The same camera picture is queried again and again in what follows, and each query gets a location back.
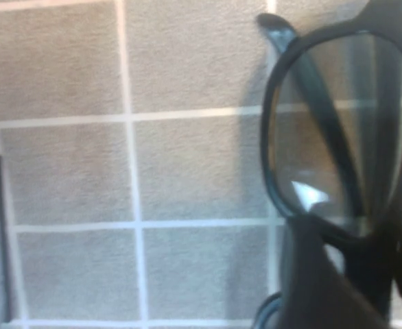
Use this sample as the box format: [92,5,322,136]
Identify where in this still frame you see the grey white-grid tablecloth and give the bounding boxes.
[0,0,402,329]

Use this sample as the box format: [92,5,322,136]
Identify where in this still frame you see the black framed glasses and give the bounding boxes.
[254,0,402,329]

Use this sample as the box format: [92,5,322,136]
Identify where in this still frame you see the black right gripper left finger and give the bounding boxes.
[278,215,398,329]

